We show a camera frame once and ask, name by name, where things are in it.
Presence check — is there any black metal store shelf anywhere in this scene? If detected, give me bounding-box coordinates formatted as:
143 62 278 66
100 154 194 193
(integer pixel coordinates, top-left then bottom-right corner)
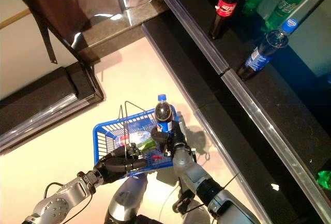
146 0 331 211
141 22 307 224

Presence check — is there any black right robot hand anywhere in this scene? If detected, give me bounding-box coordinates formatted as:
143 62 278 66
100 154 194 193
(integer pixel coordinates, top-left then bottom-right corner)
151 120 192 158

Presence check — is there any green soda can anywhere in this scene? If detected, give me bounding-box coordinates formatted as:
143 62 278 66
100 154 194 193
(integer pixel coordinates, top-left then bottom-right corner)
137 141 159 154

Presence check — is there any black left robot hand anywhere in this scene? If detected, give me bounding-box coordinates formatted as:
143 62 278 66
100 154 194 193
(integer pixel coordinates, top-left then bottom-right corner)
93 143 147 184

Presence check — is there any clear water bottle red cap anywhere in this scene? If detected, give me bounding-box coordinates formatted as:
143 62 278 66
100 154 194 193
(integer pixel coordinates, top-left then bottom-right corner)
117 132 154 149

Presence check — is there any Pepsi bottle blue cap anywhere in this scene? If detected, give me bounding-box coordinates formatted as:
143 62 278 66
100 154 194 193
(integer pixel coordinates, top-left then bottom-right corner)
237 18 299 82
154 94 175 155

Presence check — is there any black low display platform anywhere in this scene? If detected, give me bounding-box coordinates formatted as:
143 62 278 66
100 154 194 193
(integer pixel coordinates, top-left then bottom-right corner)
0 62 104 155

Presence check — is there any Coca-Cola bottle red cap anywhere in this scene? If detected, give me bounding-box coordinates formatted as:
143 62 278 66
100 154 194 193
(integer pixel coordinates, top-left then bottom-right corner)
208 0 245 40

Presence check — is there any brown fabric curtain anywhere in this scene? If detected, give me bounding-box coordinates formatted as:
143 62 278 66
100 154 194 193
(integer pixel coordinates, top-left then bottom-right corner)
2 0 156 66

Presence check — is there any blue plastic shopping basket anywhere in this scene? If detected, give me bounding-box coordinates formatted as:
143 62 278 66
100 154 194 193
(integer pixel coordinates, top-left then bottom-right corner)
92 100 182 178

